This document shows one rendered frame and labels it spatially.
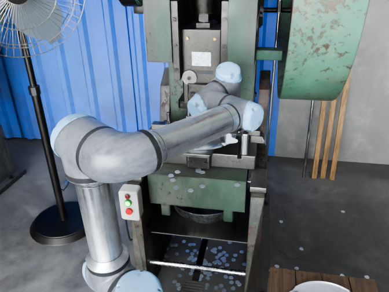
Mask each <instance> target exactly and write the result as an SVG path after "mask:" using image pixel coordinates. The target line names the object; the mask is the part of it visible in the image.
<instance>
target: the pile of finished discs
mask: <svg viewBox="0 0 389 292"><path fill-rule="evenodd" d="M290 292H349V290H348V289H346V288H344V287H342V286H339V285H337V284H334V283H330V282H324V281H310V282H304V283H301V284H299V285H297V286H295V288H294V289H293V290H291V291H290Z"/></svg>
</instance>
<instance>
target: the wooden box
mask: <svg viewBox="0 0 389 292"><path fill-rule="evenodd" d="M310 281H324V282H330V283H334V284H337V285H339V286H342V287H344V288H346V289H348V290H349V292H379V291H378V288H377V284H376V281H375V280H371V279H362V278H353V277H347V276H339V275H330V274H324V273H322V275H321V274H320V273H315V272H306V271H297V270H296V271H295V270H292V269H283V268H274V267H270V272H269V278H268V284H267V292H290V291H291V290H293V289H294V288H295V286H297V285H299V284H301V283H304V282H310Z"/></svg>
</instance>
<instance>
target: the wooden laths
mask: <svg viewBox="0 0 389 292"><path fill-rule="evenodd" d="M350 76H351V71H350V74H349V76H348V79H347V81H346V84H345V86H344V88H343V91H342V98H341V103H340V110H339V117H338V122H337V129H336V137H335V144H334V149H333V157H332V164H331V171H330V176H329V179H330V180H335V173H336V165H337V158H338V154H339V147H340V139H341V135H342V128H343V121H344V113H345V109H346V102H347V95H348V88H349V83H350ZM336 99H337V98H336ZM336 99H335V100H333V101H331V104H330V109H329V116H328V125H327V130H326V138H325V145H324V154H323V159H322V166H321V174H320V178H325V175H326V167H327V163H328V155H329V147H330V142H331V135H332V127H333V119H334V114H335V107H336ZM326 103H327V101H321V109H320V117H319V123H318V131H317V139H316V145H315V153H314V162H313V171H312V175H311V178H317V170H318V162H319V157H320V149H321V141H322V132H323V128H324V119H325V111H326ZM313 109H314V100H312V101H311V107H310V116H309V126H308V131H307V141H306V150H305V155H304V165H303V174H302V177H303V178H305V174H306V165H307V156H308V151H309V142H310V133H311V124H312V118H313Z"/></svg>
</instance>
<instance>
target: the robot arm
mask: <svg viewBox="0 0 389 292"><path fill-rule="evenodd" d="M215 76H216V77H215V78H214V79H213V80H212V81H211V82H210V83H209V84H207V85H206V86H205V87H204V88H202V89H201V90H200V91H199V92H198V93H196V94H195V95H194V96H193V97H192V98H191V99H190V100H189V101H188V104H187V106H188V110H189V113H190V114H191V116H190V117H188V118H185V119H182V120H180V121H177V122H174V123H171V124H169V125H166V126H163V127H160V128H158V129H155V130H152V131H149V130H146V129H141V130H138V131H136V132H121V131H118V130H116V129H114V128H112V127H110V126H108V125H106V124H104V123H102V122H100V121H99V120H97V119H96V118H95V117H93V116H90V115H86V114H81V113H76V114H70V115H68V116H66V117H65V118H63V119H62V120H60V121H59V122H58V123H57V125H56V127H55V128H54V129H53V131H52V134H51V138H50V143H51V146H52V149H53V151H54V153H55V154H56V155H57V156H59V157H60V158H61V160H62V163H63V167H64V172H65V176H66V179H67V180H68V181H69V182H71V183H73V184H75V189H76V194H77V197H78V202H79V207H80V212H81V215H82V220H83V225H84V228H85V233H86V237H87V242H88V246H89V252H88V254H87V256H86V259H85V260H86V262H84V263H83V268H82V273H83V277H84V279H85V281H86V283H87V284H88V286H89V287H90V288H91V289H93V290H94V291H95V292H163V289H162V286H161V284H160V281H159V280H158V278H157V277H156V276H155V275H154V274H152V273H151V272H149V271H146V270H143V271H141V270H140V269H136V268H135V267H133V266H132V264H131V261H130V255H129V250H128V248H127V246H126V245H125V244H123V243H122V240H121V236H120V229H119V223H118V216H117V212H116V205H115V198H114V194H113V187H112V183H121V182H125V181H130V180H134V179H137V178H141V177H144V176H147V175H148V174H151V173H153V172H155V171H158V170H159V169H160V168H161V167H162V165H163V163H164V162H166V161H168V160H170V159H173V158H175V157H177V156H180V155H182V154H184V153H186V152H189V151H191V150H193V149H195V148H197V147H200V146H202V145H204V144H206V143H209V142H211V141H213V140H216V139H218V138H221V143H222V144H223V145H226V144H231V143H237V142H238V139H236V138H233V137H232V136H243V129H244V130H249V131H254V130H256V129H257V128H258V127H259V126H260V125H261V123H262V121H263V115H264V111H263V108H262V106H261V105H260V104H257V103H255V102H252V101H251V100H245V99H243V98H241V80H242V77H241V69H240V67H239V66H238V65H237V64H236V63H233V62H224V63H221V64H220V65H219V66H217V68H216V73H215ZM241 129H242V133H239V132H241Z"/></svg>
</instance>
